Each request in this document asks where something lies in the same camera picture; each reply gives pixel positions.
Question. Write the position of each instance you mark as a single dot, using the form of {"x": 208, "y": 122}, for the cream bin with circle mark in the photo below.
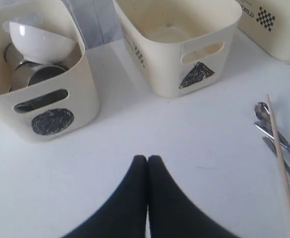
{"x": 58, "y": 105}

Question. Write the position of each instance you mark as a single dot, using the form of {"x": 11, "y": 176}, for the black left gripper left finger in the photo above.
{"x": 124, "y": 213}

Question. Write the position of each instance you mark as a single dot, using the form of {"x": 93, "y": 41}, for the steel mug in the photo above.
{"x": 31, "y": 73}
{"x": 12, "y": 56}

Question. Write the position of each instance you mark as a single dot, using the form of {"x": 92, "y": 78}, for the wooden chopstick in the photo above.
{"x": 279, "y": 153}

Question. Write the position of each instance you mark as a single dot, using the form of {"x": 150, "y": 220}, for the cream bin with square mark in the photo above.
{"x": 267, "y": 23}

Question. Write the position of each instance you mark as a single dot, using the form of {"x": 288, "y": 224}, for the white ceramic bowl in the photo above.
{"x": 38, "y": 45}

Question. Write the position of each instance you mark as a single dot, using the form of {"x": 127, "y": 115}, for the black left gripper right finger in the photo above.
{"x": 171, "y": 213}

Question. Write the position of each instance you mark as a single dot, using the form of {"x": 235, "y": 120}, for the steel spoon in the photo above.
{"x": 264, "y": 124}

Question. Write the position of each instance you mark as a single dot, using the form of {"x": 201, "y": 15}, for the cream bin with triangle mark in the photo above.
{"x": 179, "y": 46}

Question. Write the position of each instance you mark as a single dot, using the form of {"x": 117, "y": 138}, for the white curtain backdrop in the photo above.
{"x": 97, "y": 21}

